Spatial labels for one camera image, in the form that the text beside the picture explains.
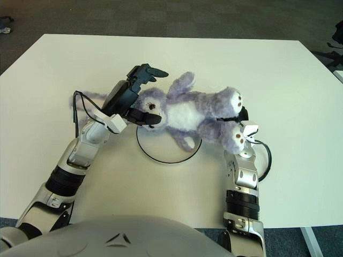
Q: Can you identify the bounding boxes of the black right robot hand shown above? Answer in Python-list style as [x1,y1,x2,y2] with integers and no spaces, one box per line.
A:
[215,106,249,124]

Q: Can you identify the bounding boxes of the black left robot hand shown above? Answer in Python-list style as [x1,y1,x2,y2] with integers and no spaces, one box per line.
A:
[101,63,169,128]

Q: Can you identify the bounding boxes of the purple plush bunny doll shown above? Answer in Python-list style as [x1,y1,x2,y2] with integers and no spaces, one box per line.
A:
[68,71,246,155]

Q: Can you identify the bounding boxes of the white plate black rim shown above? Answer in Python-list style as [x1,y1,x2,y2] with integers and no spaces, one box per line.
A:
[136,125,203,164]

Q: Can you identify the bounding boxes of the black office chair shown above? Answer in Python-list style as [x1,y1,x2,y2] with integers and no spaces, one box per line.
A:
[310,21,343,70]

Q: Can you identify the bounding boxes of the silver robot torso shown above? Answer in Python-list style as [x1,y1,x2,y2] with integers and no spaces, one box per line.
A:
[34,214,234,257]

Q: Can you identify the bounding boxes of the white table leg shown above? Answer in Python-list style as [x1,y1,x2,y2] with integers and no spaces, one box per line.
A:
[300,226,322,257]

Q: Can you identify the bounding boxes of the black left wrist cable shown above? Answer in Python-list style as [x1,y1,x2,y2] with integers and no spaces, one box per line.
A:
[72,90,108,137]

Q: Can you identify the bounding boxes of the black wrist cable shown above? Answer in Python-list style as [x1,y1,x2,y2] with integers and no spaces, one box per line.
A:
[253,140,273,183]
[72,90,108,137]

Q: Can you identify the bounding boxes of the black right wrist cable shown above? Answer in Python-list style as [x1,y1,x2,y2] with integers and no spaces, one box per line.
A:
[253,140,273,183]

